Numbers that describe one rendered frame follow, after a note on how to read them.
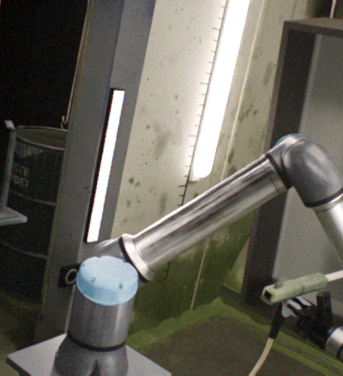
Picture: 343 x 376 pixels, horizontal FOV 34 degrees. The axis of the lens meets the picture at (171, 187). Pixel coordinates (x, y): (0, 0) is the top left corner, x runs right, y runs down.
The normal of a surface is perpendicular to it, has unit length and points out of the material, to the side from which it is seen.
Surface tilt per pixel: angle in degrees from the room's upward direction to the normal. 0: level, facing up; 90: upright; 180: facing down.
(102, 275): 5
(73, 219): 90
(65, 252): 90
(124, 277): 5
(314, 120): 102
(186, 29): 90
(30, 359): 0
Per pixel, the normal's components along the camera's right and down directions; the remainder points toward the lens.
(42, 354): 0.20, -0.95
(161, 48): 0.77, 0.30
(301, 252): -0.62, 0.26
